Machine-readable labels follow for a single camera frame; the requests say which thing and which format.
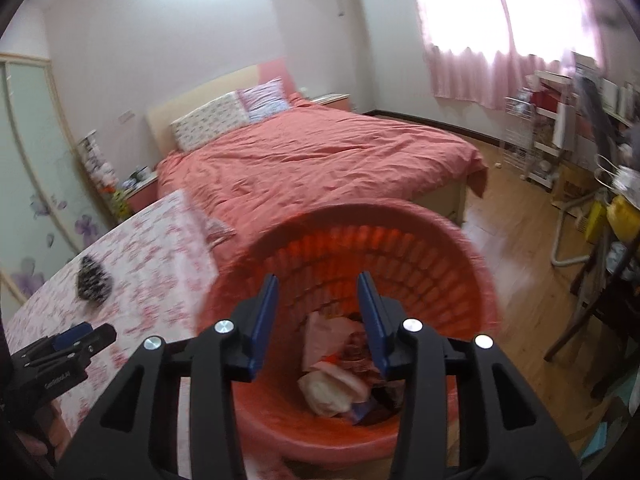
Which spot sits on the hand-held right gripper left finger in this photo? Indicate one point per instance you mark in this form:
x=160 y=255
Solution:
x=264 y=322

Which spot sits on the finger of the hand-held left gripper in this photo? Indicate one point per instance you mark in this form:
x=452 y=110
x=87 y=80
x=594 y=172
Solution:
x=72 y=336
x=97 y=340

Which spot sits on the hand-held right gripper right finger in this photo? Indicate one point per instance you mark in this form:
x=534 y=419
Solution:
x=372 y=325

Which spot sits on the pink paper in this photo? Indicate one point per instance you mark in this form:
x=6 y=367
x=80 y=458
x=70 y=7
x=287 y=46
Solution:
x=327 y=335

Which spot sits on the white beige wrapper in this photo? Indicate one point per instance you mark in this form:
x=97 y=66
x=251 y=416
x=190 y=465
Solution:
x=330 y=392

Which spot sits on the red plastic waste basket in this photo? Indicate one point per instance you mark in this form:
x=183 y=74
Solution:
x=440 y=270

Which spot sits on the blue purple wrapper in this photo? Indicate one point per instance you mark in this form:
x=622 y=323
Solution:
x=365 y=412

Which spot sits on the person's left hand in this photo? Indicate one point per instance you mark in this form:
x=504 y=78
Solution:
x=42 y=435

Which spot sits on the dark patterned knit cloth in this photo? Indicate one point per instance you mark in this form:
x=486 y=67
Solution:
x=94 y=280

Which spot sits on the red floral tablecloth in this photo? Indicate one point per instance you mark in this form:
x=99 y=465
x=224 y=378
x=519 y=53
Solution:
x=150 y=260

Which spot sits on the pink white nightstand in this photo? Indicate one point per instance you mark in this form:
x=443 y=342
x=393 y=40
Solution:
x=330 y=101
x=142 y=197

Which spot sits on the pile of plush toys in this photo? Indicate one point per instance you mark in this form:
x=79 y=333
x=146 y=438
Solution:
x=107 y=180

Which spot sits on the cups on nightstand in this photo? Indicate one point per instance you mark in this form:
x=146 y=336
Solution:
x=139 y=177

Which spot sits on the bed with pink duvet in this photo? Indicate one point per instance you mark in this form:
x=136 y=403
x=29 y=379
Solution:
x=310 y=160

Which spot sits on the floral glass wardrobe door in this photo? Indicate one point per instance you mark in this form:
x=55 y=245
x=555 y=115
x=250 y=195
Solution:
x=35 y=170

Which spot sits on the white floral pillow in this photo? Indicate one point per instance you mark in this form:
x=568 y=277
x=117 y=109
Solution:
x=210 y=122

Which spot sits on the pink blue striped pillow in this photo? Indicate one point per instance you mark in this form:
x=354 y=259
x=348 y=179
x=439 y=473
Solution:
x=265 y=100

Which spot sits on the dark wooden chair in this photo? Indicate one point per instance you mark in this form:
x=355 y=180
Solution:
x=610 y=310

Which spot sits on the beige pink bed headboard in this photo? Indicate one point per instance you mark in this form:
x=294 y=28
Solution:
x=200 y=90

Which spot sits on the brown cardboard box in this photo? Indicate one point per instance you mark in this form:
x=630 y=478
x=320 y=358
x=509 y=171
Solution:
x=572 y=185

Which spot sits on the yellow box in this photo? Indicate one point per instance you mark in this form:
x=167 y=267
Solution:
x=595 y=220

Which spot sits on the teal paper sheet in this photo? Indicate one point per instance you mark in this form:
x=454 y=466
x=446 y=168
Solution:
x=595 y=442

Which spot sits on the white shelf cart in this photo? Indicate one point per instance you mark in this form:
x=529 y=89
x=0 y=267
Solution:
x=550 y=125

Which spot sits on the yellow bag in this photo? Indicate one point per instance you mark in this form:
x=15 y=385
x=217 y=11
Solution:
x=622 y=220

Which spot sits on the pink sheer curtain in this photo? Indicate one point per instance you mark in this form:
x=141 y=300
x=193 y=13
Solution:
x=475 y=60

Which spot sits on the white standing air conditioner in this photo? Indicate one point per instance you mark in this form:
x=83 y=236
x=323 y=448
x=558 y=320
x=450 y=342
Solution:
x=310 y=35

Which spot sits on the cluttered shelf unit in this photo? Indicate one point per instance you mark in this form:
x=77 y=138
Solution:
x=615 y=95

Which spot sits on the beige wooden bed frame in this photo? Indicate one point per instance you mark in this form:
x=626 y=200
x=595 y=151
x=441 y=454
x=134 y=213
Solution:
x=450 y=202

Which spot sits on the white metal tube frame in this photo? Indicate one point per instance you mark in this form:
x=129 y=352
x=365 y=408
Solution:
x=562 y=240

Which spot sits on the white wall outlet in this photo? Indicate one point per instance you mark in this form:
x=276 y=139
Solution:
x=126 y=117

